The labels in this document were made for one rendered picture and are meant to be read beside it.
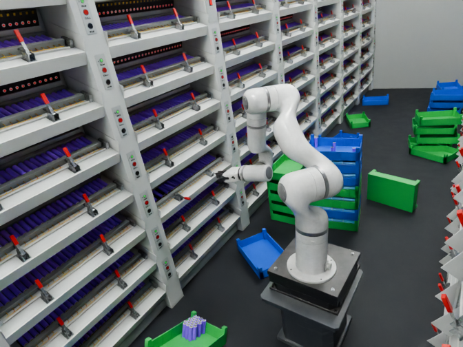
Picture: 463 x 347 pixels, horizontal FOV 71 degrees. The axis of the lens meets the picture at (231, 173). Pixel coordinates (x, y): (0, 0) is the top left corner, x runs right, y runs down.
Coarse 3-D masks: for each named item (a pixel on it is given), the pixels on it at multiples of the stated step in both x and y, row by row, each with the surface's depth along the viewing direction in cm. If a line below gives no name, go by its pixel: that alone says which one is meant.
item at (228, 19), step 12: (216, 0) 190; (228, 0) 199; (240, 0) 209; (252, 0) 196; (228, 12) 179; (240, 12) 191; (252, 12) 198; (264, 12) 204; (228, 24) 176; (240, 24) 186
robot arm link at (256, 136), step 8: (248, 128) 149; (256, 128) 146; (264, 128) 148; (248, 136) 151; (256, 136) 148; (264, 136) 150; (248, 144) 153; (256, 144) 150; (264, 144) 152; (256, 152) 153; (264, 152) 161; (272, 152) 163; (264, 160) 166; (272, 160) 166
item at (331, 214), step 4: (360, 196) 207; (360, 200) 209; (328, 212) 201; (332, 212) 200; (336, 212) 199; (340, 212) 197; (344, 212) 196; (348, 212) 196; (356, 212) 193; (328, 216) 202; (332, 216) 201; (336, 216) 200; (340, 216) 199; (344, 216) 198; (348, 216) 197; (352, 216) 196; (356, 216) 195; (356, 220) 196
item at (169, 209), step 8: (208, 152) 201; (216, 152) 197; (224, 160) 196; (216, 168) 189; (224, 168) 190; (208, 176) 182; (192, 184) 175; (200, 184) 176; (208, 184) 180; (184, 192) 169; (192, 192) 170; (200, 192) 177; (176, 200) 163; (184, 200) 165; (160, 208) 158; (168, 208) 158; (176, 208) 162; (160, 216) 152; (168, 216) 158
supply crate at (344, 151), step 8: (312, 136) 201; (360, 136) 189; (312, 144) 204; (320, 144) 203; (328, 144) 201; (336, 144) 199; (344, 144) 197; (352, 144) 195; (360, 144) 184; (320, 152) 184; (328, 152) 183; (336, 152) 181; (344, 152) 179; (352, 152) 177; (360, 152) 183; (344, 160) 181; (352, 160) 179
